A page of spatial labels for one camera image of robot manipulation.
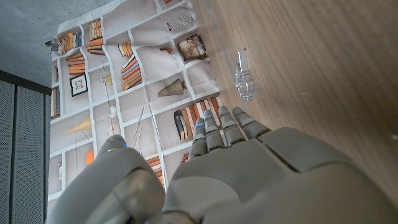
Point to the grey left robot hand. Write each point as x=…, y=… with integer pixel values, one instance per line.
x=248, y=180

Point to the printed bookshelf backdrop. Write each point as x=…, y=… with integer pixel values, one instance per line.
x=140, y=93

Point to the dark perforated panel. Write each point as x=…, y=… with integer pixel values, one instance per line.
x=25, y=155

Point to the metal backdrop clamp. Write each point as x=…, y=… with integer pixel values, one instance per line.
x=53, y=45

